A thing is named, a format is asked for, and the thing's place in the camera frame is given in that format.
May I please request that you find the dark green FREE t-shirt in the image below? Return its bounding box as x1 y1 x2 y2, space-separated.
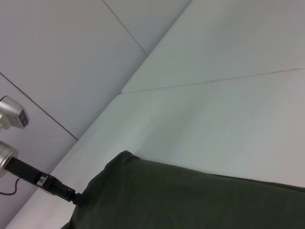
59 150 305 229

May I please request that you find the thin dark cable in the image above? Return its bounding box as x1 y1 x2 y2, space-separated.
0 177 21 197

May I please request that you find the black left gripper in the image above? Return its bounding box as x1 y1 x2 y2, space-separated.
4 157 84 207

